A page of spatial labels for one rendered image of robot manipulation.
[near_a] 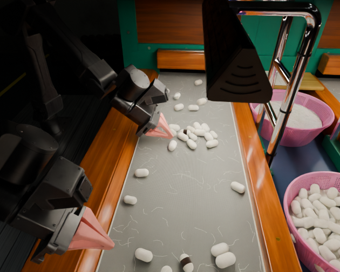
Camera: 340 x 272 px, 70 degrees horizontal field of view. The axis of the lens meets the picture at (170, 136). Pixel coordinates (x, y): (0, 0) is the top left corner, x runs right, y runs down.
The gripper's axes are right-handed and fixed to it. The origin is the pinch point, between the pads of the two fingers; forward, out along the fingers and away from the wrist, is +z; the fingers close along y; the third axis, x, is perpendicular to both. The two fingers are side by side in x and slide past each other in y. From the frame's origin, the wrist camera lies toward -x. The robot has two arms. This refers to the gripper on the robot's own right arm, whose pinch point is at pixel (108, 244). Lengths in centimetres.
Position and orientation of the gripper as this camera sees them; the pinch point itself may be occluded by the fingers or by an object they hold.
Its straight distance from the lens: 44.0
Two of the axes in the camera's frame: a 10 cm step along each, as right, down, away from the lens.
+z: 7.7, 5.5, 3.4
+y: 0.9, -6.1, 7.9
